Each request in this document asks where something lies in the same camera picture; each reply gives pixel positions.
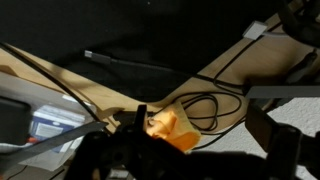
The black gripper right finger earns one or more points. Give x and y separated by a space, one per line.
280 146

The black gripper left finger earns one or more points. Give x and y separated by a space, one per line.
133 156

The orange cloth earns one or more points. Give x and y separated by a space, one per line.
173 128

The wooden desk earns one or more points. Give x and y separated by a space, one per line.
266 63

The white power adapter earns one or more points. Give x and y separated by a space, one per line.
255 30

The black device on papers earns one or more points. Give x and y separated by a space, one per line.
13 120

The black desk mat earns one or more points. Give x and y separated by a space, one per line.
150 30

